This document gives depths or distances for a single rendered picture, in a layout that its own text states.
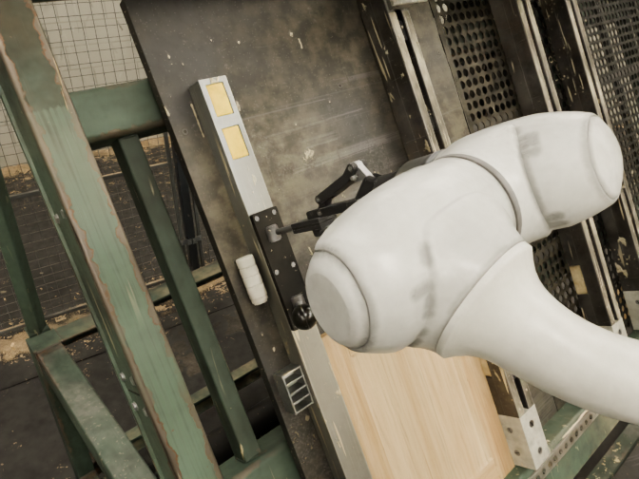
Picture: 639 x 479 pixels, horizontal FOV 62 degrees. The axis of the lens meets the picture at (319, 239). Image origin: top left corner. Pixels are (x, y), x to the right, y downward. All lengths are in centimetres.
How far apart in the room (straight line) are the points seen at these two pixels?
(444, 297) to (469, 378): 86
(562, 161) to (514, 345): 16
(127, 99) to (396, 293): 65
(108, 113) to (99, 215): 19
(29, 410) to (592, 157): 270
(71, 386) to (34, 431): 108
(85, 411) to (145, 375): 88
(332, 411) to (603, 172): 62
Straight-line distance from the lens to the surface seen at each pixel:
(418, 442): 112
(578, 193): 46
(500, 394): 125
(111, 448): 153
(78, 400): 168
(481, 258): 36
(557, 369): 38
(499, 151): 46
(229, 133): 86
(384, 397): 104
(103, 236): 76
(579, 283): 158
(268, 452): 98
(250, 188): 86
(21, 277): 172
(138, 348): 77
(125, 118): 89
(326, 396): 93
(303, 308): 75
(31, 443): 276
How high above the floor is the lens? 193
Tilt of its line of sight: 31 degrees down
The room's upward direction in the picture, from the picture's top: straight up
